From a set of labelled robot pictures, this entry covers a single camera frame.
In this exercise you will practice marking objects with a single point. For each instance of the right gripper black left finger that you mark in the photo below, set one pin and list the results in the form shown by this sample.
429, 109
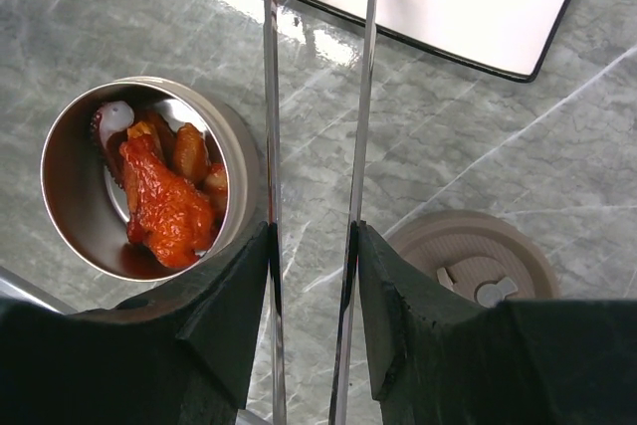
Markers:
181, 353

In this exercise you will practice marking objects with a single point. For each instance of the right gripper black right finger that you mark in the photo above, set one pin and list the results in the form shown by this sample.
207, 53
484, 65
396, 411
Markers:
437, 358

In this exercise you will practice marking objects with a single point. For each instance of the brown round lunch box lid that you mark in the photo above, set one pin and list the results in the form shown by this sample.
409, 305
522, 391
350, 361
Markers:
477, 256

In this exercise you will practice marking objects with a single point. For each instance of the steel serving tongs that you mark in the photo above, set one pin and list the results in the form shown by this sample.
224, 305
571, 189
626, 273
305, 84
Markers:
316, 146

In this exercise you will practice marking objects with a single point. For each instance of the orange fried chicken wing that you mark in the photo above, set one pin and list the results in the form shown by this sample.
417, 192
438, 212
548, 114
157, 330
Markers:
167, 214

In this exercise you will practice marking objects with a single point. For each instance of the orange glazed food piece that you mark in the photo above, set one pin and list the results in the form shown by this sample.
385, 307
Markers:
190, 158

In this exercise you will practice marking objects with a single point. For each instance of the red crispy meat strip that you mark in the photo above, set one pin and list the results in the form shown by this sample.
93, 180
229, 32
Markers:
149, 121

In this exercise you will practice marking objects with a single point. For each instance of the dark purple curved sausage piece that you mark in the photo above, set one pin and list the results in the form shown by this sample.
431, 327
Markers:
108, 129

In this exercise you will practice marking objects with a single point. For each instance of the round steel lunch box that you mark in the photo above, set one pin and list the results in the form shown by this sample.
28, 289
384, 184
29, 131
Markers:
90, 212

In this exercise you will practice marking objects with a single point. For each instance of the aluminium front rail frame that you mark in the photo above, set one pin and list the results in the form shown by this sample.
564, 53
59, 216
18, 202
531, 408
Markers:
15, 288

